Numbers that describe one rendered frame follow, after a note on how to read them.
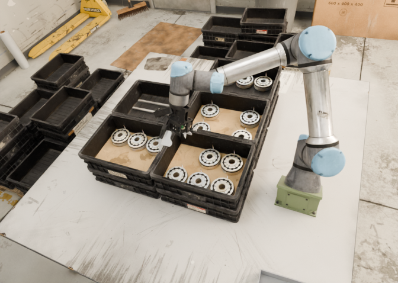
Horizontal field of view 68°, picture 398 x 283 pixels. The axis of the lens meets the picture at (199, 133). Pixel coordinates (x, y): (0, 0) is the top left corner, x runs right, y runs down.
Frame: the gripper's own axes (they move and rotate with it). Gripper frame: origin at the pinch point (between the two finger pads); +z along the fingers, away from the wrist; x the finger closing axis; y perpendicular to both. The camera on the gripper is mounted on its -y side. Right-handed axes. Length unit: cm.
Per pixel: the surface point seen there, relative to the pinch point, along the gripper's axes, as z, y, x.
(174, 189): 21.3, 4.5, -1.0
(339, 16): -26, -32, 299
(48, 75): 41, -195, 42
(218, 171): 16.1, 14.1, 17.8
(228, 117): 4.5, -2.8, 46.9
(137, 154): 21.1, -26.4, 4.0
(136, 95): 7, -58, 30
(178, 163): 18.5, -4.7, 11.1
